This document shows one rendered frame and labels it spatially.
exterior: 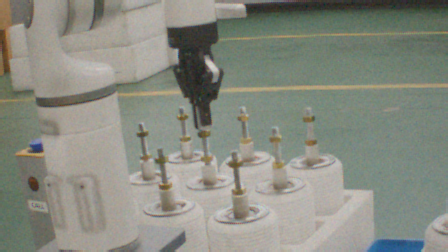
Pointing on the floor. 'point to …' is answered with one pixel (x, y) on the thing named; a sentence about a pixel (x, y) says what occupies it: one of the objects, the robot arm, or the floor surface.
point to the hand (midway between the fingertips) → (202, 116)
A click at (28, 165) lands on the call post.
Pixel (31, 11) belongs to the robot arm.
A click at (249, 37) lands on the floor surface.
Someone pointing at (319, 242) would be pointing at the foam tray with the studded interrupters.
